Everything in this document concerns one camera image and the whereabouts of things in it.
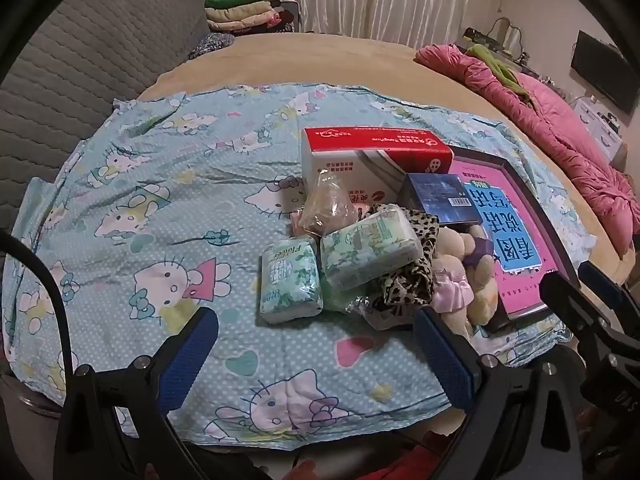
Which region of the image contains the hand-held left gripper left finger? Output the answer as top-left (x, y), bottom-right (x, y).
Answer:
top-left (57, 306), bottom-right (221, 480)

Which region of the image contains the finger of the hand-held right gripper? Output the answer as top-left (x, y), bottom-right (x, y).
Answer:
top-left (541, 270), bottom-right (614, 357)
top-left (579, 261), bottom-right (640, 332)

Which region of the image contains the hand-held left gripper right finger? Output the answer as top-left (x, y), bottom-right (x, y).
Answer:
top-left (414, 306), bottom-right (583, 480)

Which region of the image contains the leopard print cloth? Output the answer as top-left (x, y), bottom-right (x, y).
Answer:
top-left (372, 204), bottom-right (441, 308)

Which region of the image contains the cream and purple plush toy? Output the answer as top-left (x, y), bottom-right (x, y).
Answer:
top-left (432, 225), bottom-right (501, 337)

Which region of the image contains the green tissue pack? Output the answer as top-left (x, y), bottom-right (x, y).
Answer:
top-left (320, 207), bottom-right (423, 291)
top-left (259, 240), bottom-right (323, 323)

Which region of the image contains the clear bag of pink cloth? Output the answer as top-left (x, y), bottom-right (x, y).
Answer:
top-left (299, 172), bottom-right (371, 237)

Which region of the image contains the white cabinet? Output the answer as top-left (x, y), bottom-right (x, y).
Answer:
top-left (570, 97), bottom-right (626, 161)

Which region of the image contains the dark blue box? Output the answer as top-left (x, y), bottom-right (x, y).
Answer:
top-left (398, 172), bottom-right (483, 226)

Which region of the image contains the pink quilt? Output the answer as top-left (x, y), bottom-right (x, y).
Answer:
top-left (415, 44), bottom-right (640, 256)

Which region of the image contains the blue cartoon cat blanket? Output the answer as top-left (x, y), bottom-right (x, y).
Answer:
top-left (2, 82), bottom-right (598, 446)

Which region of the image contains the red and white carton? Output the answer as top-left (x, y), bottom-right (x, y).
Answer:
top-left (301, 127), bottom-right (453, 211)

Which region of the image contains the green cloth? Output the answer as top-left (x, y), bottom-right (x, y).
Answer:
top-left (467, 44), bottom-right (531, 96)

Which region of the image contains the cluttered dark desk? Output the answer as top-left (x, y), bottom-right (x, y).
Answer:
top-left (462, 17), bottom-right (531, 66)

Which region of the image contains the grey quilted headboard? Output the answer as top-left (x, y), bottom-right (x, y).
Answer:
top-left (0, 0), bottom-right (211, 186)

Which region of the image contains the dark patterned cloth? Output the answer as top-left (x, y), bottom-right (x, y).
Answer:
top-left (187, 32), bottom-right (236, 61)

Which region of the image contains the bed with beige sheet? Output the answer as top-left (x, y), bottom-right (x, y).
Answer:
top-left (135, 32), bottom-right (631, 286)

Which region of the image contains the stack of folded clothes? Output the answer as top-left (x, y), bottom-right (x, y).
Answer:
top-left (204, 0), bottom-right (301, 36)

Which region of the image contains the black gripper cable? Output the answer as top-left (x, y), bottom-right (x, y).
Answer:
top-left (0, 230), bottom-right (75, 411)

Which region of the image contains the black wall television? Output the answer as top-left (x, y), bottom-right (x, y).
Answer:
top-left (570, 30), bottom-right (633, 113)

